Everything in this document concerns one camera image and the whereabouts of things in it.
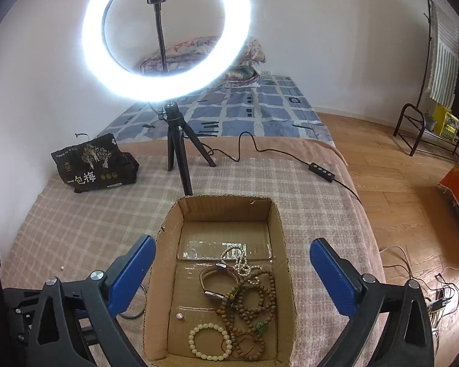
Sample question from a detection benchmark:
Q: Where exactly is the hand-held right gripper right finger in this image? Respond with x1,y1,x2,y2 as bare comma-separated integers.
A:
309,238,436,367

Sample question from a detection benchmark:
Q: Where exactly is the tangle of floor cables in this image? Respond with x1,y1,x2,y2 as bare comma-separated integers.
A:
379,245,459,352

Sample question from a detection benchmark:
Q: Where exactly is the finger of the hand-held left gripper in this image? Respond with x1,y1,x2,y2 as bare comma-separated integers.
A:
2,286,44,338

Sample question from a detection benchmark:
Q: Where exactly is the folded floral quilt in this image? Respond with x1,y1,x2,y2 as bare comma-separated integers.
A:
140,36,268,85

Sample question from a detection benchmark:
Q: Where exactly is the cardboard box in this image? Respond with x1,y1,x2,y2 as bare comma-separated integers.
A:
142,195,300,367

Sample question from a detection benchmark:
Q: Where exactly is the blue checked bed sheet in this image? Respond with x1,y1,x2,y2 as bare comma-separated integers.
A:
107,74,336,148

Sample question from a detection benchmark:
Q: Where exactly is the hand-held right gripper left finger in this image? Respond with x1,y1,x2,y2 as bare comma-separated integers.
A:
36,234,156,367

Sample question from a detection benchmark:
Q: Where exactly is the striped hanging towel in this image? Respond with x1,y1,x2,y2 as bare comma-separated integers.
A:
428,4,459,108

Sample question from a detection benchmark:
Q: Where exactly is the white power strip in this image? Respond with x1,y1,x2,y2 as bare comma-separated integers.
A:
427,290,459,315

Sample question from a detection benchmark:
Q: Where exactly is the brown wooden bead necklace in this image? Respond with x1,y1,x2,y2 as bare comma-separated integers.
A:
219,268,277,362

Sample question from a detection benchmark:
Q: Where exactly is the white pearl necklace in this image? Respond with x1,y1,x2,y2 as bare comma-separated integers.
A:
220,243,253,276

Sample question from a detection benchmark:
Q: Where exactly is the red brown bracelet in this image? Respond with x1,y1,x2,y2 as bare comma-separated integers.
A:
199,263,238,299

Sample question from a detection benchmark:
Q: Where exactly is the thin black bangle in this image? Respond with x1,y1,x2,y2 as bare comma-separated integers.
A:
118,285,148,320

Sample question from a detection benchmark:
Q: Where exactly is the black metal clothes rack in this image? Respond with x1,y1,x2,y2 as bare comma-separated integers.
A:
393,0,459,163

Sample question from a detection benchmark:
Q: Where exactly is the round white ring light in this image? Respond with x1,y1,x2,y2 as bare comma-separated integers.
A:
81,0,253,102

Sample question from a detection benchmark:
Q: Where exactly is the yellow box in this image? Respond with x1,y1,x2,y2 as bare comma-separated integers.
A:
432,105,459,140

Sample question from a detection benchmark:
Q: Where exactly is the black phone holder pole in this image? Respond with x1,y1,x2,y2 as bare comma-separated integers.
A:
132,0,185,74

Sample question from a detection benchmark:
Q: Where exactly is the black mini tripod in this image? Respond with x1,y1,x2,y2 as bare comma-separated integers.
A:
158,100,217,196

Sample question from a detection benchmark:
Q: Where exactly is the black snack bag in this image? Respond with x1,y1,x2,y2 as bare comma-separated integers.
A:
50,133,140,194

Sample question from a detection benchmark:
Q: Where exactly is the cream bead bracelet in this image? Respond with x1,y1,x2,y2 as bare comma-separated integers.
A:
187,323,232,361

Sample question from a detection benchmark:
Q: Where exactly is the red string jade pendant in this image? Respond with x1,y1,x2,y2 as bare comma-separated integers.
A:
248,321,270,352

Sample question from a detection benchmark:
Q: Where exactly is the black cable with controller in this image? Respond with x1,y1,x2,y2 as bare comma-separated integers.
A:
197,131,362,204

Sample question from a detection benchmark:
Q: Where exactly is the beige plaid blanket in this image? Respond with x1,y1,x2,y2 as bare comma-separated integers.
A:
2,155,387,367

